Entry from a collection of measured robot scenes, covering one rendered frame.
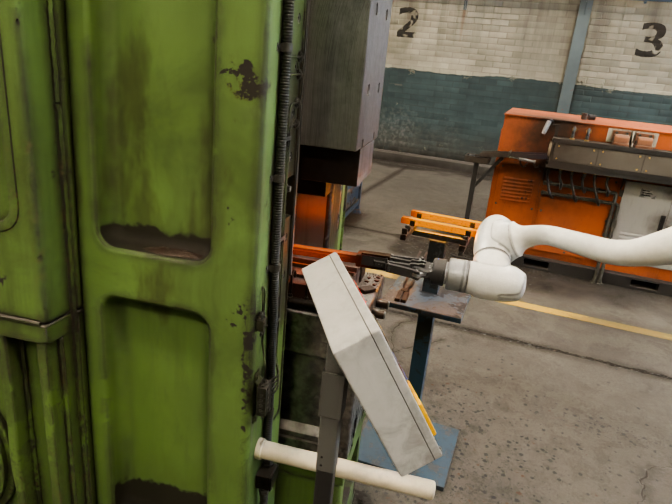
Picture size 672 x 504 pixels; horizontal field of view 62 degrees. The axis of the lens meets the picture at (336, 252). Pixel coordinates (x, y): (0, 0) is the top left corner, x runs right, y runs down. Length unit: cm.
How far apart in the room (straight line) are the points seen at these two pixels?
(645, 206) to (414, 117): 495
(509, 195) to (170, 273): 395
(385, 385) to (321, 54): 78
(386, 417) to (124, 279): 71
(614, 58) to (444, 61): 233
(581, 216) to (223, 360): 402
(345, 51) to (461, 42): 771
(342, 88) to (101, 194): 59
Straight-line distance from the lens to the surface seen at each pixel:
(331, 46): 134
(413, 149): 920
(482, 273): 152
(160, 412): 156
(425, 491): 144
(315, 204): 181
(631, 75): 894
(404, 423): 94
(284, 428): 174
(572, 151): 473
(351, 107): 133
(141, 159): 131
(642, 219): 501
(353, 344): 83
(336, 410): 108
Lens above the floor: 158
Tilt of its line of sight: 20 degrees down
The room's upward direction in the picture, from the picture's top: 5 degrees clockwise
